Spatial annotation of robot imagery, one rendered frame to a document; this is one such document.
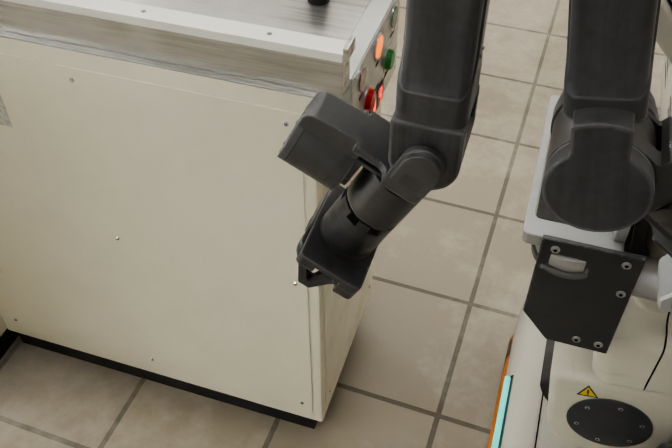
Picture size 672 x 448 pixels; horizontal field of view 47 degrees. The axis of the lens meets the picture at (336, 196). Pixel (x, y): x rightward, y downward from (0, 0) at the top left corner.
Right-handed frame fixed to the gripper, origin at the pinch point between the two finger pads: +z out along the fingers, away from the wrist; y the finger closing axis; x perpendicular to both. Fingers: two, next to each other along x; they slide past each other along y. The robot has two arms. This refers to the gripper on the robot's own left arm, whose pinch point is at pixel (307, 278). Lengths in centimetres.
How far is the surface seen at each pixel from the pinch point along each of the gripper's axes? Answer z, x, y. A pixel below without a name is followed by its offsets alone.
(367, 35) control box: -4.2, -7.1, -36.4
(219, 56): 0.4, -21.2, -22.3
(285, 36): -6.5, -15.6, -23.7
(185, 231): 33.4, -14.1, -21.5
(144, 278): 51, -16, -22
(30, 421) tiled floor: 98, -21, -9
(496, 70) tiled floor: 65, 39, -159
